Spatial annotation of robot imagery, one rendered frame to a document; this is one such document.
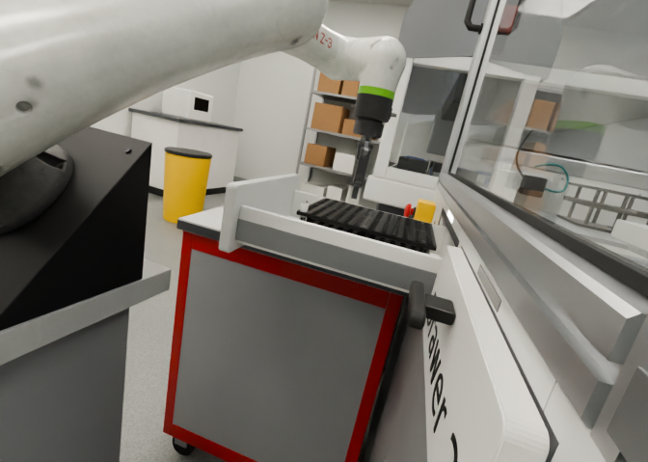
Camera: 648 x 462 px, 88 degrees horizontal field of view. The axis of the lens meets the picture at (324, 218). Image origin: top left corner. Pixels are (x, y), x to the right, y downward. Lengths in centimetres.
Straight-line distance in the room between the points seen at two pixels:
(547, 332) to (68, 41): 37
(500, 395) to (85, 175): 52
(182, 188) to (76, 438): 265
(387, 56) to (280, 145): 457
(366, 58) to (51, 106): 68
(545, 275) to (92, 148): 55
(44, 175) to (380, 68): 67
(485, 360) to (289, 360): 73
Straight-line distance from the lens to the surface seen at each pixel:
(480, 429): 20
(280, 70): 551
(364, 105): 86
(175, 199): 326
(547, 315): 19
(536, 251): 22
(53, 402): 66
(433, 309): 29
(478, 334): 23
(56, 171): 55
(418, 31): 146
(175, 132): 399
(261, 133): 553
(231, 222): 53
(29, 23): 35
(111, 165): 54
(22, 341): 52
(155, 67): 38
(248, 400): 103
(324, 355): 87
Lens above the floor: 102
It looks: 14 degrees down
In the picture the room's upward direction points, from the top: 12 degrees clockwise
